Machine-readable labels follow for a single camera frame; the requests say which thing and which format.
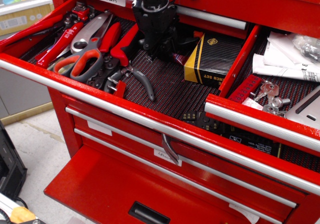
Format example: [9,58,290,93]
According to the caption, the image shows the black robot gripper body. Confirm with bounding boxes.
[132,0,177,51]

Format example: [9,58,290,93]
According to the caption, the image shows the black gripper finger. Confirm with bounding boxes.
[146,44,158,59]
[157,40,176,62]

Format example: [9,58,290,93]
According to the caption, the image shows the red threadlocker glue tube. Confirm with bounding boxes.
[172,53,189,66]

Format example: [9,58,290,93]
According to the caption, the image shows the large open red drawer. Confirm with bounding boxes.
[0,0,320,201]

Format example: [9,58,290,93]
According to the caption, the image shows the small open red drawer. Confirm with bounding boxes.
[204,25,320,157]

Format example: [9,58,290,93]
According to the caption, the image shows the black clamp tool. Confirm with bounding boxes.
[138,26,200,51]

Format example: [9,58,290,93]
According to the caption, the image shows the black yellow wrench set box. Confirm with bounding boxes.
[184,33,243,88]

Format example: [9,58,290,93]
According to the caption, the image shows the black crimper die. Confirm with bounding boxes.
[179,111,222,134]

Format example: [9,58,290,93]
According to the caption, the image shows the red hex key holder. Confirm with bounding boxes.
[228,74,262,104]

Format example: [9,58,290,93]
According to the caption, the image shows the red tool chest cabinet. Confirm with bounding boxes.
[0,0,320,224]

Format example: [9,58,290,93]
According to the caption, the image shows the white adhesives label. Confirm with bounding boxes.
[153,149,182,167]

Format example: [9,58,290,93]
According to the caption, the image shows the silver hook tool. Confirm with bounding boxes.
[161,134,180,165]

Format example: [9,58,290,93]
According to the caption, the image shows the silver key bunch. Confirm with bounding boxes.
[254,81,279,104]

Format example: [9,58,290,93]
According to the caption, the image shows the white folded paper sheets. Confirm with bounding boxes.
[252,32,320,82]

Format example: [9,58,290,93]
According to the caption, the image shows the silver hex bolt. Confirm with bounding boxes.
[271,97,291,108]

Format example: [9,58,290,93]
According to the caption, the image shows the clear bag of screws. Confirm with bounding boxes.
[292,34,320,63]

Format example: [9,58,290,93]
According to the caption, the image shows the black labelled box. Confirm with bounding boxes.
[221,130,280,157]

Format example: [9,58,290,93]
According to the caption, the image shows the open red bottom panel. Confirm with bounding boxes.
[44,146,248,224]

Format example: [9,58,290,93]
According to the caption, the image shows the silver metal plate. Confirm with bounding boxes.
[284,86,320,129]

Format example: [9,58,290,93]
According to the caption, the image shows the black case on floor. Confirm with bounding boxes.
[0,123,27,199]

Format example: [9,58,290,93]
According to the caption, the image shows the red handled crimping pliers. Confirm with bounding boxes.
[86,22,139,93]

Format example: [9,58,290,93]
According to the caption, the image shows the grey handled small cutters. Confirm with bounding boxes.
[103,64,155,101]

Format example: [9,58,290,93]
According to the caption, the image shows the red grey handled scissors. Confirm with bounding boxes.
[53,10,113,83]

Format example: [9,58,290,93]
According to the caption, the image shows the red handled wire stripper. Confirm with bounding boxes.
[36,1,95,69]

